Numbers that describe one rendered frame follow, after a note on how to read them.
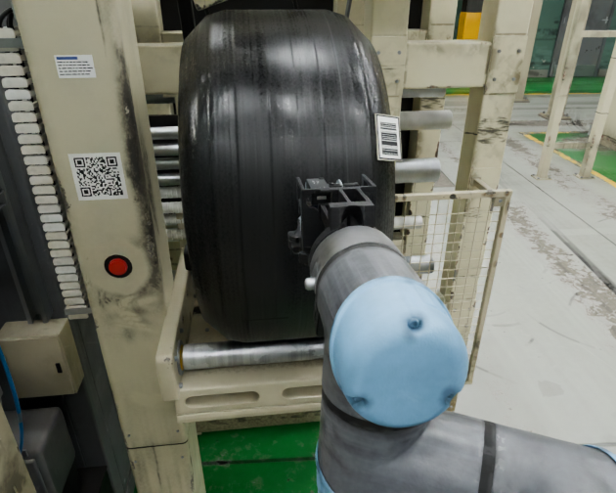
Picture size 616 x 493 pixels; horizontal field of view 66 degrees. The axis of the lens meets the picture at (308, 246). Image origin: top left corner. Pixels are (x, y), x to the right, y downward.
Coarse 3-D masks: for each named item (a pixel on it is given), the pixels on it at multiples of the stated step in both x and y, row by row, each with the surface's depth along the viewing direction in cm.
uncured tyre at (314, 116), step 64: (192, 64) 63; (256, 64) 61; (320, 64) 62; (192, 128) 60; (256, 128) 58; (320, 128) 59; (192, 192) 60; (256, 192) 59; (384, 192) 63; (192, 256) 64; (256, 256) 61
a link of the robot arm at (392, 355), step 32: (352, 256) 33; (384, 256) 32; (320, 288) 34; (352, 288) 29; (384, 288) 28; (416, 288) 28; (352, 320) 27; (384, 320) 25; (416, 320) 25; (448, 320) 26; (352, 352) 25; (384, 352) 25; (416, 352) 25; (448, 352) 25; (352, 384) 26; (384, 384) 26; (416, 384) 26; (448, 384) 26; (384, 416) 27; (416, 416) 27
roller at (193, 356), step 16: (320, 336) 86; (192, 352) 83; (208, 352) 83; (224, 352) 83; (240, 352) 84; (256, 352) 84; (272, 352) 84; (288, 352) 84; (304, 352) 85; (320, 352) 85; (192, 368) 83; (208, 368) 85
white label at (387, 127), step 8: (376, 120) 61; (384, 120) 62; (392, 120) 62; (376, 128) 61; (384, 128) 61; (392, 128) 62; (376, 136) 61; (384, 136) 61; (392, 136) 62; (400, 136) 63; (376, 144) 61; (384, 144) 61; (392, 144) 62; (400, 144) 63; (376, 152) 61; (384, 152) 61; (392, 152) 62; (400, 152) 62; (392, 160) 62; (400, 160) 62
